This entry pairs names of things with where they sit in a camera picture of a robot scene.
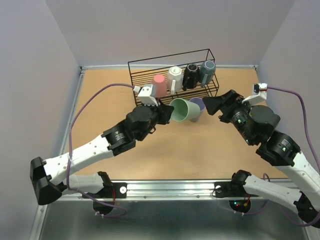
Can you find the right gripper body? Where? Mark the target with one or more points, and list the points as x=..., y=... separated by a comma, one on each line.
x=237, y=112

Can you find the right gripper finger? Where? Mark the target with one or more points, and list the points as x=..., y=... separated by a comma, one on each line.
x=219, y=101
x=213, y=107

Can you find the black wire dish rack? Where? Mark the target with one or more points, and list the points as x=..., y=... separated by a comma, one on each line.
x=142, y=72

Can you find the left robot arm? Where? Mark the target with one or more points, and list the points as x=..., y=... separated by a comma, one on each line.
x=55, y=177

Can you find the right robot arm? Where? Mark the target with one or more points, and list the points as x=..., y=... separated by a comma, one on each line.
x=257, y=125

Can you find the white mug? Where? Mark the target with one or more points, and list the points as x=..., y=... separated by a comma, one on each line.
x=174, y=79

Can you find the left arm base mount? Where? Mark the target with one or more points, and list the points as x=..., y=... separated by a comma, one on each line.
x=116, y=190

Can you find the red cup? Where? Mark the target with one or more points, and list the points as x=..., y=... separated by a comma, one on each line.
x=160, y=84

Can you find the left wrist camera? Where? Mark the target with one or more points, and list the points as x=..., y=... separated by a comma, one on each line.
x=146, y=94

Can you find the green cup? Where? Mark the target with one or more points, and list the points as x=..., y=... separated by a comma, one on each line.
x=184, y=110

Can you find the blue-grey mug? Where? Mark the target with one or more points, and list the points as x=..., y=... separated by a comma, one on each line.
x=207, y=71

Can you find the black mug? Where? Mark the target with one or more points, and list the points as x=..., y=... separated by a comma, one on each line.
x=190, y=77

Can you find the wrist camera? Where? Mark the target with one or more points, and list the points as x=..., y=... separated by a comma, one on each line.
x=259, y=94
x=146, y=94

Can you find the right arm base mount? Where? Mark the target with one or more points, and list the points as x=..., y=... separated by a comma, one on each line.
x=230, y=189

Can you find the aluminium front rail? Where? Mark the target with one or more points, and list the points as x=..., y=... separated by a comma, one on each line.
x=165, y=190

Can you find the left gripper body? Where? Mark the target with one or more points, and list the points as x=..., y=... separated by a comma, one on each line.
x=160, y=116

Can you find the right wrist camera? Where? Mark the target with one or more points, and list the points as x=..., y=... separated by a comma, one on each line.
x=259, y=94

